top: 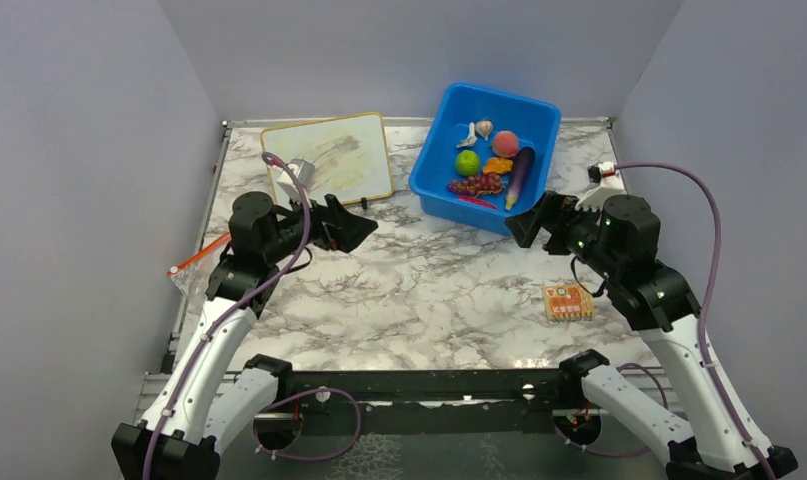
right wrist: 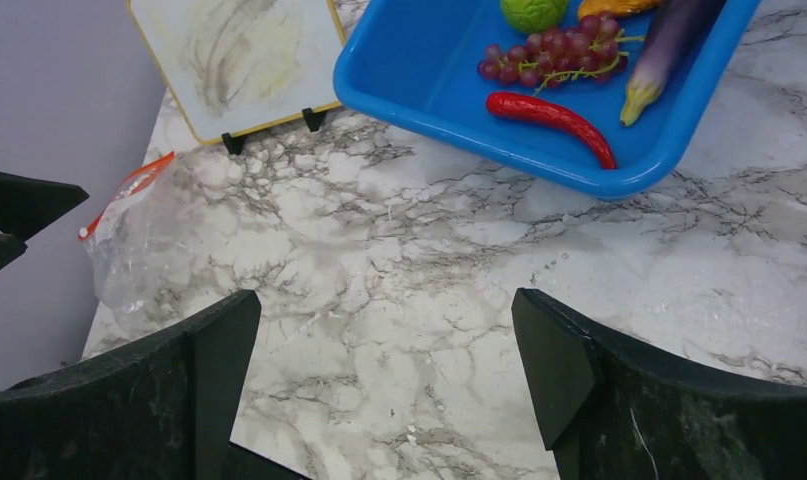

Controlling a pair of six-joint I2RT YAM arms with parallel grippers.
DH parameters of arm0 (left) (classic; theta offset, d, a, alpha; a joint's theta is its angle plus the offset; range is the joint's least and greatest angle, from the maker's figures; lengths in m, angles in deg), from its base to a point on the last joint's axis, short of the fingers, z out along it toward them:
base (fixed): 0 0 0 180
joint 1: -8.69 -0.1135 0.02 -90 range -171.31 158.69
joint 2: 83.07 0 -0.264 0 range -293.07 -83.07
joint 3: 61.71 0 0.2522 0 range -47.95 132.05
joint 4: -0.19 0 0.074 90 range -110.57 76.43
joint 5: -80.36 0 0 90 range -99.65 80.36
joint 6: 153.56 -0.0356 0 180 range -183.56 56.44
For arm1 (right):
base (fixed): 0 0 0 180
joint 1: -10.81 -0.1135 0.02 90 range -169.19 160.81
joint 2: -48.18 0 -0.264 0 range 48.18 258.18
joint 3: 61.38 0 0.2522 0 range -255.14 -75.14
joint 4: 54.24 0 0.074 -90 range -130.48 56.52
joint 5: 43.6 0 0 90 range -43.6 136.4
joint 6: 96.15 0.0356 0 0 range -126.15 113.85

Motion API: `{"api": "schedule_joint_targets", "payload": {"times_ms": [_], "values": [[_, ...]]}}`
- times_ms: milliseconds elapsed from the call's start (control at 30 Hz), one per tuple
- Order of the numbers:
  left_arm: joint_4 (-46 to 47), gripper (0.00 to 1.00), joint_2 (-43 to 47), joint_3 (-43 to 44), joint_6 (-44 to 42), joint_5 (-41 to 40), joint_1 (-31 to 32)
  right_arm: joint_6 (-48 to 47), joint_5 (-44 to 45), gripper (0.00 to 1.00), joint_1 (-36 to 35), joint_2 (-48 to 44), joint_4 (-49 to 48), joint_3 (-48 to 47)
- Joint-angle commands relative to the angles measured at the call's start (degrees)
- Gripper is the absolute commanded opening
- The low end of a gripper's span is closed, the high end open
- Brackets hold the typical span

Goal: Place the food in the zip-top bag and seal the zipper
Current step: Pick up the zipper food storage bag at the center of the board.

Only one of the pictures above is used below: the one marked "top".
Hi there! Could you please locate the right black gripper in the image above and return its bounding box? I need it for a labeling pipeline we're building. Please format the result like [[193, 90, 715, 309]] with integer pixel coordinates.
[[506, 188, 621, 280]]

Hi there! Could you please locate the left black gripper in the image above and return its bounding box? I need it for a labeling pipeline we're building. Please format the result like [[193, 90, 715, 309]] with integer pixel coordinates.
[[265, 186, 378, 264]]

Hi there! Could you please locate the pink peach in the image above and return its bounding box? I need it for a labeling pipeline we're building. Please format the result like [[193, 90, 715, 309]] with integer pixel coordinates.
[[491, 130, 520, 159]]

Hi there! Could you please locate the green lime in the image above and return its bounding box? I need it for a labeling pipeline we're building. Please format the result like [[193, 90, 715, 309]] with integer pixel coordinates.
[[455, 149, 481, 177]]

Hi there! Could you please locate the clear zip top bag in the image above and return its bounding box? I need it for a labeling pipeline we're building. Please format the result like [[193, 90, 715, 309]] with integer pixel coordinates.
[[167, 232, 231, 296]]

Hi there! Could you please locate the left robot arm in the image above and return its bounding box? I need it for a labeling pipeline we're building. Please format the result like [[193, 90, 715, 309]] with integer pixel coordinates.
[[111, 192, 378, 479]]

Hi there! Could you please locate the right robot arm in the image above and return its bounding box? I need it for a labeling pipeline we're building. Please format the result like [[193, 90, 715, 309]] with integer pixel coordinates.
[[504, 191, 798, 479]]

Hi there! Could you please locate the orange food piece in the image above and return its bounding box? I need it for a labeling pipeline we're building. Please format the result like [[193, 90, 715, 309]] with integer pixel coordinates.
[[482, 157, 514, 175]]

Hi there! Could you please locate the red chili pepper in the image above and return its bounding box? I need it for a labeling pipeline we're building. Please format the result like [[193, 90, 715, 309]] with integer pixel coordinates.
[[457, 195, 497, 210]]

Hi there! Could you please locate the red grape bunch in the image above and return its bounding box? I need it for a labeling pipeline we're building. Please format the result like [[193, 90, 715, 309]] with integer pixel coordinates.
[[447, 173, 503, 197]]

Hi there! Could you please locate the purple eggplant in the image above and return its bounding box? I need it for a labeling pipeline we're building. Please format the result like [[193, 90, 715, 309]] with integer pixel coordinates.
[[505, 146, 536, 211]]

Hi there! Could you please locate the small whiteboard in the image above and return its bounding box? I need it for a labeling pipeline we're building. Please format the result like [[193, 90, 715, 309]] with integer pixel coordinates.
[[260, 112, 394, 205]]

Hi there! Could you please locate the orange snack packet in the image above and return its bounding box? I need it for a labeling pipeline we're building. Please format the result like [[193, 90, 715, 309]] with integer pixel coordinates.
[[542, 284, 595, 322]]

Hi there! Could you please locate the blue plastic bin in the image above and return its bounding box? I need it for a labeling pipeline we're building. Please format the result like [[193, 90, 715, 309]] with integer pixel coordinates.
[[409, 83, 562, 236]]

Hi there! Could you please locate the garlic bulb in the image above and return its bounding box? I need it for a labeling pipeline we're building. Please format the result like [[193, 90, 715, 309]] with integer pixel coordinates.
[[474, 119, 493, 141]]

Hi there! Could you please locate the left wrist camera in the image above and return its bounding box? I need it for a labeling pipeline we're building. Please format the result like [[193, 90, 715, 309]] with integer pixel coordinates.
[[276, 158, 315, 201]]

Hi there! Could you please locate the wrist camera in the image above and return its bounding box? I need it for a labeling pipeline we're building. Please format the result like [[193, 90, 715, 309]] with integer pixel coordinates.
[[574, 162, 627, 212], [276, 158, 315, 201]]

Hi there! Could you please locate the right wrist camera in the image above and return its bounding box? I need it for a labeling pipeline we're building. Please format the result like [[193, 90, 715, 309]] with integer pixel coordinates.
[[574, 162, 627, 212]]

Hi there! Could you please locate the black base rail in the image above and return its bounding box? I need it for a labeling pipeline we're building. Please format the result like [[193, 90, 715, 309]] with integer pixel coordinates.
[[254, 368, 591, 438]]

